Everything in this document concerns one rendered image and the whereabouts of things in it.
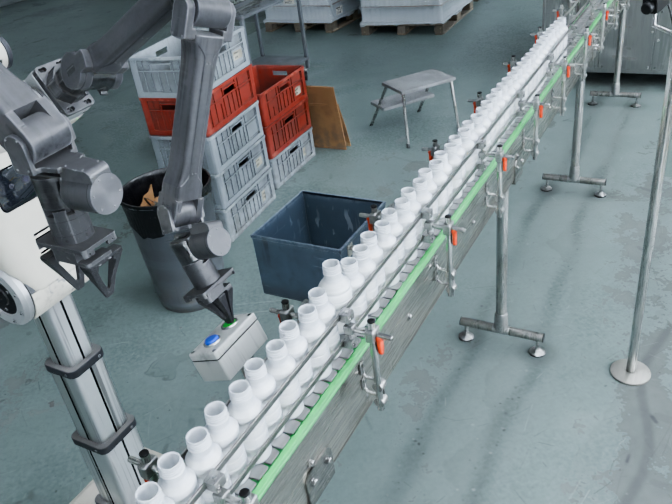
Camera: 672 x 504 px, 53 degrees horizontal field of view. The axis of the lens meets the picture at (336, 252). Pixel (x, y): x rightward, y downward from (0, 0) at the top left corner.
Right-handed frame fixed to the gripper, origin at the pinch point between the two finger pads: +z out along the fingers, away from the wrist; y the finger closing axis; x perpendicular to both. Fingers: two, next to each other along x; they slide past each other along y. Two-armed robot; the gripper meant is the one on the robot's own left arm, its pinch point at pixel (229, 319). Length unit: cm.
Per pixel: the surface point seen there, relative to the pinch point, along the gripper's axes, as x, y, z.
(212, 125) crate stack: 160, 187, -19
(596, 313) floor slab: -7, 177, 122
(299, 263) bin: 28, 56, 16
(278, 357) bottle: -17.7, -8.9, 4.5
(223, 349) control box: -2.9, -7.3, 2.5
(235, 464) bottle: -14.9, -26.5, 13.4
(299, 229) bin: 44, 81, 14
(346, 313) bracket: -20.0, 10.8, 8.6
